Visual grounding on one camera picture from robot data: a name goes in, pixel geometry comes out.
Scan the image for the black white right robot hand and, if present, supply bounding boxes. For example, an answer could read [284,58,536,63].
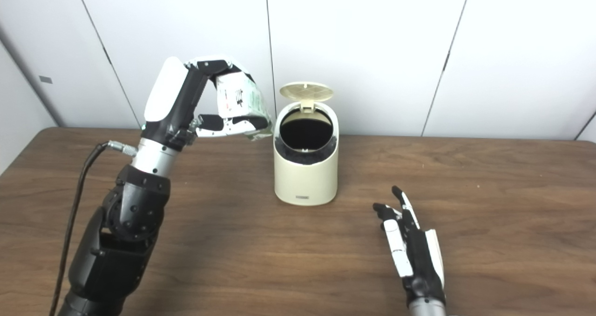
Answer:
[372,186,447,307]

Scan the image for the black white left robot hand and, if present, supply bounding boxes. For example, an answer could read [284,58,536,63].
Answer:
[141,56,273,151]

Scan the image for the white green milk carton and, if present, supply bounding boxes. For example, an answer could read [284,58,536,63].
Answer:
[215,72,273,141]

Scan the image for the round cream bin lid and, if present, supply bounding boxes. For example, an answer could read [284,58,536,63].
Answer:
[279,81,334,113]

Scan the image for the cream-colored plastic bin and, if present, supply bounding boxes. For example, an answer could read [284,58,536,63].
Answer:
[273,101,339,207]

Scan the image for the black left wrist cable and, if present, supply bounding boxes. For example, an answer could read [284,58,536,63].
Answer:
[49,141,138,316]

